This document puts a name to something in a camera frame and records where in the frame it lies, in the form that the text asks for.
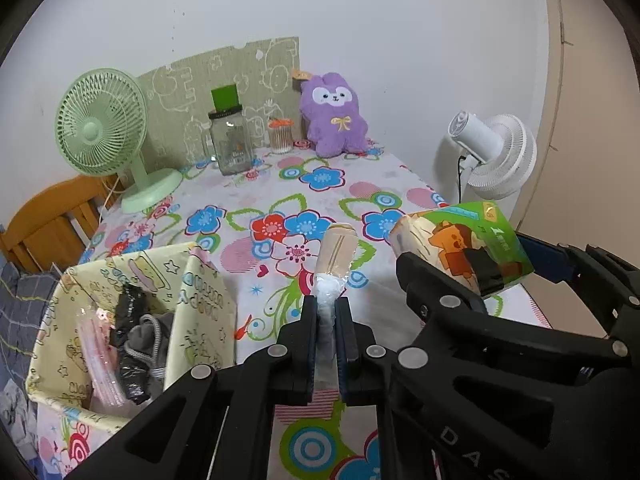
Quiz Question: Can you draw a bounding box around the green tissue pack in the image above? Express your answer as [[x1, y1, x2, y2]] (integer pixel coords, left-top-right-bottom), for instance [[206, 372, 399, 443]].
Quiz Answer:
[[388, 200, 534, 298]]

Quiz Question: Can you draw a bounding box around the clear plastic bag roll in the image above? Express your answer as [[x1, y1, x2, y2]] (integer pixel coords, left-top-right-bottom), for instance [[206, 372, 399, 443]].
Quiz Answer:
[[76, 308, 126, 408]]

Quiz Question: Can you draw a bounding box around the white umbrella pouch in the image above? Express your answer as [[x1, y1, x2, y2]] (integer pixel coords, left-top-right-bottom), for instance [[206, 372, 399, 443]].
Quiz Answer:
[[312, 223, 358, 389]]

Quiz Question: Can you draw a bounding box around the black plastic bag bundle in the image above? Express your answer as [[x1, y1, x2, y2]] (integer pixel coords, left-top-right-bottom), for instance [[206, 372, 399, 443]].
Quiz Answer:
[[110, 284, 150, 405]]

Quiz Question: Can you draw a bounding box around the grey drawstring pouch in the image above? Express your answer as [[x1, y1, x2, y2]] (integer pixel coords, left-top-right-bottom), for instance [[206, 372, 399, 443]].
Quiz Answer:
[[124, 311, 175, 379]]

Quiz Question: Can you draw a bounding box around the beige door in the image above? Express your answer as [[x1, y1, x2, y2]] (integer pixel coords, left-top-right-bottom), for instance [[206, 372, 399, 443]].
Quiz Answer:
[[508, 0, 640, 338]]

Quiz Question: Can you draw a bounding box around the white standing fan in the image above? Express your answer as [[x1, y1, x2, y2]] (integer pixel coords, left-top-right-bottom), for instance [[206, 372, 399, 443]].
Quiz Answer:
[[447, 110, 537, 200]]

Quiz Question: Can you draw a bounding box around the yellow cartoon storage box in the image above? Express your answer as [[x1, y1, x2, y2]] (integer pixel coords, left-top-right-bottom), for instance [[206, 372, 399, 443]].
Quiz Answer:
[[26, 243, 236, 434]]

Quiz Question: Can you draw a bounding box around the grey plaid pillow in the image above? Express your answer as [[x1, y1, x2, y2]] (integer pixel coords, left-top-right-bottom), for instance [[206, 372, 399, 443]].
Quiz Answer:
[[0, 262, 58, 391]]

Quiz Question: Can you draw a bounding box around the purple plush bunny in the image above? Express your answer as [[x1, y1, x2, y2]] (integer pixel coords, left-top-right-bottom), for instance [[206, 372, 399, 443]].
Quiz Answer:
[[299, 73, 369, 158]]

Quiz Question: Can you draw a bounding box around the toothpick jar orange lid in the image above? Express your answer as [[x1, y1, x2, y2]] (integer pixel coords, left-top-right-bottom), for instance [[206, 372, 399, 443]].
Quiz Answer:
[[268, 118, 293, 154]]

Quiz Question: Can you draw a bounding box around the wooden bed headboard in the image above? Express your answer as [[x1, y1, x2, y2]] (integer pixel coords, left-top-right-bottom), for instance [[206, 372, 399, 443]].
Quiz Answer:
[[1, 174, 124, 273]]

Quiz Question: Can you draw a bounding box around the glass mason jar mug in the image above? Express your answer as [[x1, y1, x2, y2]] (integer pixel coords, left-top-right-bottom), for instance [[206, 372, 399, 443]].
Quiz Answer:
[[203, 105, 254, 176]]

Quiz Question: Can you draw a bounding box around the green cup on jar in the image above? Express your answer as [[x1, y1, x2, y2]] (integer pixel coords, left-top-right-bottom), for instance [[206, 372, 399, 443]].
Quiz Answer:
[[210, 84, 241, 113]]

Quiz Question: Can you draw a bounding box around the green desk fan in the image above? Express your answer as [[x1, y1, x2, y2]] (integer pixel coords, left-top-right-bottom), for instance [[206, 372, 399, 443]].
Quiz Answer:
[[54, 68, 182, 214]]

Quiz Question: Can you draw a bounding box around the green cartoon cardboard panel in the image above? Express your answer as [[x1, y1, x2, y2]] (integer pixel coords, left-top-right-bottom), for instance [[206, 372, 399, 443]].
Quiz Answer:
[[136, 36, 302, 168]]

